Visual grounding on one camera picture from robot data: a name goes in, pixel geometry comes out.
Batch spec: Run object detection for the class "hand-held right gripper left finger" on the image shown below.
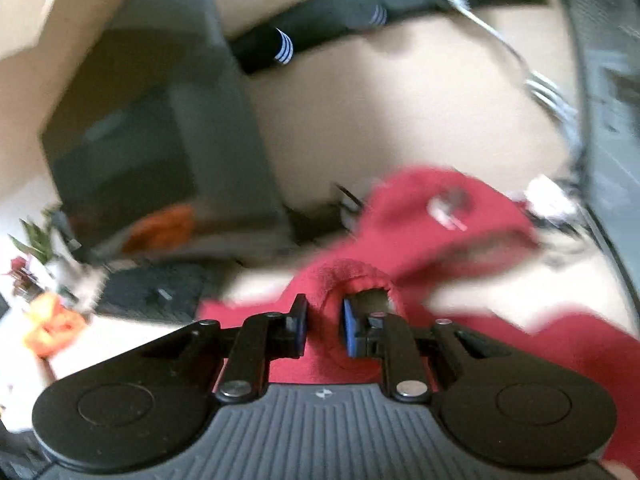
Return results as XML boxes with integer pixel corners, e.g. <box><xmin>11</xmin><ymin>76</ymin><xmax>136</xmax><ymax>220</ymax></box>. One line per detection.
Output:
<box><xmin>141</xmin><ymin>293</ymin><xmax>308</xmax><ymax>405</ymax></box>

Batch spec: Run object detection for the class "dark grey monitor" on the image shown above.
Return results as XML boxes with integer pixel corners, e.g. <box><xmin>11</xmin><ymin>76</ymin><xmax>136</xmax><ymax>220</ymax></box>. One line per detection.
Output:
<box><xmin>40</xmin><ymin>0</ymin><xmax>293</xmax><ymax>266</ymax></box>

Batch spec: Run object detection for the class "black striped sock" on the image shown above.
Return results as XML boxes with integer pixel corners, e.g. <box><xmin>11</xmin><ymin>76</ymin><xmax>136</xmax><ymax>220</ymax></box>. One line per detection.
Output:
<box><xmin>295</xmin><ymin>0</ymin><xmax>390</xmax><ymax>36</ymax></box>
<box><xmin>231</xmin><ymin>24</ymin><xmax>296</xmax><ymax>77</ymax></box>

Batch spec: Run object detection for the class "green potted plant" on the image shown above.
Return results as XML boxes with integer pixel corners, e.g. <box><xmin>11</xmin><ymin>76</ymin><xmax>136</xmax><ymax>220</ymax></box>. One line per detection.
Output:
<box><xmin>9</xmin><ymin>204</ymin><xmax>63</xmax><ymax>267</ymax></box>

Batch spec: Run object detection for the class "metal fork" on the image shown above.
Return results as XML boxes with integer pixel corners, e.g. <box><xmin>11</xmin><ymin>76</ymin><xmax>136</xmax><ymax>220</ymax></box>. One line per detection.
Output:
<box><xmin>431</xmin><ymin>0</ymin><xmax>581</xmax><ymax>126</ymax></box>

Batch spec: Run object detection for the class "red garment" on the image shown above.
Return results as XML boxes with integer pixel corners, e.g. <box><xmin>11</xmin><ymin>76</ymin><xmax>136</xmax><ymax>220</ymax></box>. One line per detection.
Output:
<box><xmin>197</xmin><ymin>167</ymin><xmax>640</xmax><ymax>478</ymax></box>

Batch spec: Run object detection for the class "white crumpled object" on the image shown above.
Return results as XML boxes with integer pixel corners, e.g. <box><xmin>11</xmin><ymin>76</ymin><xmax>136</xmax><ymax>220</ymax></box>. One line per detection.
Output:
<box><xmin>522</xmin><ymin>174</ymin><xmax>581</xmax><ymax>223</ymax></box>

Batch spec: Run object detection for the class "orange cloth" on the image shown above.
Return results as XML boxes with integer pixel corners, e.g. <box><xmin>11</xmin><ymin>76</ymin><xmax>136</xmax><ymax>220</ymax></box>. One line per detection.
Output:
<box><xmin>22</xmin><ymin>292</ymin><xmax>88</xmax><ymax>358</ymax></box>
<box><xmin>122</xmin><ymin>204</ymin><xmax>196</xmax><ymax>255</ymax></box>

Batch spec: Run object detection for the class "black keyboard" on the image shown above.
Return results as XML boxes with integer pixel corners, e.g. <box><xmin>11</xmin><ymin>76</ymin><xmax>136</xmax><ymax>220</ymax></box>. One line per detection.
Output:
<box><xmin>95</xmin><ymin>262</ymin><xmax>211</xmax><ymax>325</ymax></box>

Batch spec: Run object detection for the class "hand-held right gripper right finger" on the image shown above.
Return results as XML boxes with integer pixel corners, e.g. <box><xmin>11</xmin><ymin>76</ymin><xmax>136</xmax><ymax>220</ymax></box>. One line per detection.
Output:
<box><xmin>340</xmin><ymin>298</ymin><xmax>501</xmax><ymax>404</ymax></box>

